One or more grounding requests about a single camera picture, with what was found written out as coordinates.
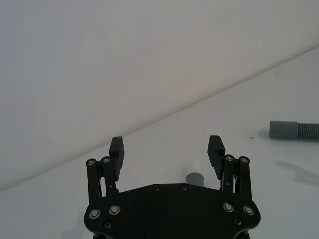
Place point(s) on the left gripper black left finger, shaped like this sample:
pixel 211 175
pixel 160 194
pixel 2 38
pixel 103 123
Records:
pixel 117 159

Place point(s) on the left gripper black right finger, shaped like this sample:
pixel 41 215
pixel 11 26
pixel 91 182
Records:
pixel 216 159

